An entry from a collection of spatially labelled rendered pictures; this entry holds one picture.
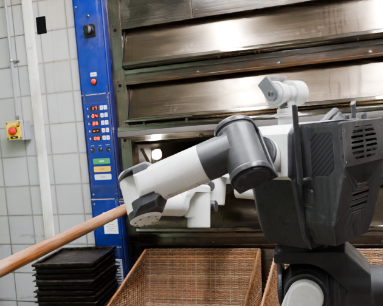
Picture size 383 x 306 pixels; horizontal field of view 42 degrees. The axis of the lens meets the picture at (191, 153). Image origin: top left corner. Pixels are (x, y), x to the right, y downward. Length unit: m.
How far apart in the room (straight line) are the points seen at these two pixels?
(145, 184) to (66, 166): 1.46
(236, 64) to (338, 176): 1.18
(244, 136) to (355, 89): 1.11
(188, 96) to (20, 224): 1.13
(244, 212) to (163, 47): 0.84
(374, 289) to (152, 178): 0.60
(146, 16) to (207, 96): 0.47
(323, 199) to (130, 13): 1.54
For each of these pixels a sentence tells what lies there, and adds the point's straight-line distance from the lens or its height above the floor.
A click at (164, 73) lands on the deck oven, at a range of 2.34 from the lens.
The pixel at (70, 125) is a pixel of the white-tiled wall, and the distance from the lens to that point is 2.55.
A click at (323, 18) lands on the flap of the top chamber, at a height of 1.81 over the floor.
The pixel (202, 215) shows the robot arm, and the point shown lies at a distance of 1.40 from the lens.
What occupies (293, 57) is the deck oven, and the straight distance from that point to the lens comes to 2.20.
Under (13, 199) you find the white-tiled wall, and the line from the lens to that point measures 2.79.
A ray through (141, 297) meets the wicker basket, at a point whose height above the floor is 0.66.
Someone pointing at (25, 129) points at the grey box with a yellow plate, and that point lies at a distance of 2.64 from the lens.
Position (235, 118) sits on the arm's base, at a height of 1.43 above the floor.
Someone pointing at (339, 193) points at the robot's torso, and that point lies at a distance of 1.16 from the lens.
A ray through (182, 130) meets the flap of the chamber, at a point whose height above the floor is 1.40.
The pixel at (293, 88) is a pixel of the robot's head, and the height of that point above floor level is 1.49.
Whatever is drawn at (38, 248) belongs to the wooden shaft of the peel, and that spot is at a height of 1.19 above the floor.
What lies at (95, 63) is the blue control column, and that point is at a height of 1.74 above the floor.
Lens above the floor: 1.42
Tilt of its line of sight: 3 degrees down
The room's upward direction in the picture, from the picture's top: 5 degrees counter-clockwise
